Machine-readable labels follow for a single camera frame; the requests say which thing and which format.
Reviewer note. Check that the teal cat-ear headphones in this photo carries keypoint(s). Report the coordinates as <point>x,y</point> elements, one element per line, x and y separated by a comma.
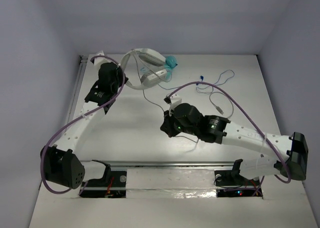
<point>170,65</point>

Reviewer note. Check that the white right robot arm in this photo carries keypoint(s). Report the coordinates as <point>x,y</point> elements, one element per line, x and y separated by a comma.
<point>285,155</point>

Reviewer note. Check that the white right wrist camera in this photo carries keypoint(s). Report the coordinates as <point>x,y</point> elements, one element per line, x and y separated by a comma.
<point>173,101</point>

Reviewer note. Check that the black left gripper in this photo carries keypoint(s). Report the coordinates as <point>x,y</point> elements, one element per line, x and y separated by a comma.
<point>116,69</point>

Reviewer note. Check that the white grey over-ear headphones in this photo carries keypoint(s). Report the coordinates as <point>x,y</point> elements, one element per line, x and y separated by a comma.
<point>135,53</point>

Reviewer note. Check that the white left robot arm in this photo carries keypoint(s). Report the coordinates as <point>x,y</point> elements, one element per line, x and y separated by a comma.
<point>59,163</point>

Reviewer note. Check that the aluminium side rail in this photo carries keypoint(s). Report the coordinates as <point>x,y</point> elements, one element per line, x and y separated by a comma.
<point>83,59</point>

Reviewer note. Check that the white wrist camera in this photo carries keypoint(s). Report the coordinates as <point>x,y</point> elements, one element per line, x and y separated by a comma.
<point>173,101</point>
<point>98,59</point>

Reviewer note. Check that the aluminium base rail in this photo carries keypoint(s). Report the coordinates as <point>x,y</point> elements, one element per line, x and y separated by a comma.
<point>161,164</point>

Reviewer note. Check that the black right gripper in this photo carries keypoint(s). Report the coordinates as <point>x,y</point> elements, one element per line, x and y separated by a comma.
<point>167,126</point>

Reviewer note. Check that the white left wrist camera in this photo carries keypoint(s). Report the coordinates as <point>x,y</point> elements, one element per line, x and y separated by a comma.
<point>98,59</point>

